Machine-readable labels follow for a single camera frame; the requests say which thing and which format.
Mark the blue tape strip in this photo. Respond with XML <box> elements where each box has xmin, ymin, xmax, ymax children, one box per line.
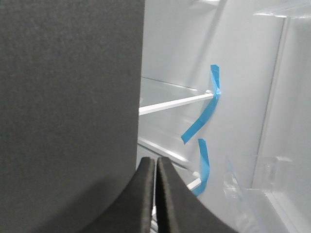
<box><xmin>181</xmin><ymin>64</ymin><xmax>221</xmax><ymax>144</ymax></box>
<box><xmin>192</xmin><ymin>138</ymin><xmax>210</xmax><ymax>196</ymax></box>

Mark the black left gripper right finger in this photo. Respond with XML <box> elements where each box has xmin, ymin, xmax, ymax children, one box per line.
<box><xmin>155</xmin><ymin>157</ymin><xmax>236</xmax><ymax>233</ymax></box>

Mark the clear plastic door bin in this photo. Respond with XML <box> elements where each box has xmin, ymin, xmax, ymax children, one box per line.
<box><xmin>224</xmin><ymin>156</ymin><xmax>311</xmax><ymax>233</ymax></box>

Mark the white open fridge door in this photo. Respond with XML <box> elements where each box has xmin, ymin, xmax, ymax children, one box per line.
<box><xmin>200</xmin><ymin>0</ymin><xmax>311</xmax><ymax>229</ymax></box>

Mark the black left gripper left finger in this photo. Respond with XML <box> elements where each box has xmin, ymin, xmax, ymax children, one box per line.
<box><xmin>31</xmin><ymin>157</ymin><xmax>156</xmax><ymax>233</ymax></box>

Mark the upper blue tape strip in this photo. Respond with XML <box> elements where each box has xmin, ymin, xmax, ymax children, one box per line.
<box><xmin>181</xmin><ymin>64</ymin><xmax>221</xmax><ymax>144</ymax></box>

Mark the upper glass fridge shelf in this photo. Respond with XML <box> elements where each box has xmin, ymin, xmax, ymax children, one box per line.
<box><xmin>139</xmin><ymin>77</ymin><xmax>213</xmax><ymax>116</ymax></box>

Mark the middle blue tape strip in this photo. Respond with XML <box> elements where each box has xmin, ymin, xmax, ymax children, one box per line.
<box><xmin>192</xmin><ymin>138</ymin><xmax>210</xmax><ymax>196</ymax></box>

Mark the dark grey fridge door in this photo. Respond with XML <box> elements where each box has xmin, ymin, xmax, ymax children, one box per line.
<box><xmin>0</xmin><ymin>0</ymin><xmax>145</xmax><ymax>233</ymax></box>

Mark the upper clear door bin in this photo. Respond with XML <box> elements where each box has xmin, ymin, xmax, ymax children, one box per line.
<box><xmin>253</xmin><ymin>0</ymin><xmax>311</xmax><ymax>19</ymax></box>

